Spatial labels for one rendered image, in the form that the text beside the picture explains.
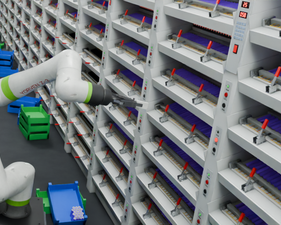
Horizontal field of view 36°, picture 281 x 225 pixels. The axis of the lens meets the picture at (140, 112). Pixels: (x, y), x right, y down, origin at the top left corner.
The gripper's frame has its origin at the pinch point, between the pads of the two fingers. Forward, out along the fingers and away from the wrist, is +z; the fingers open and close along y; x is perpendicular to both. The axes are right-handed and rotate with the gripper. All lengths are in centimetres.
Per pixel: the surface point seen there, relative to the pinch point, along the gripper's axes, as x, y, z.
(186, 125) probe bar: -4.8, 1.6, 25.8
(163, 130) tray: -12.0, -8.8, 21.5
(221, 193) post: -21, 40, 26
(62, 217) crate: -98, -69, 9
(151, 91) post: 2.0, -29.5, 19.5
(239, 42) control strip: 39, 38, 10
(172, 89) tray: 9.0, -8.2, 18.3
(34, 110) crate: -77, -232, 17
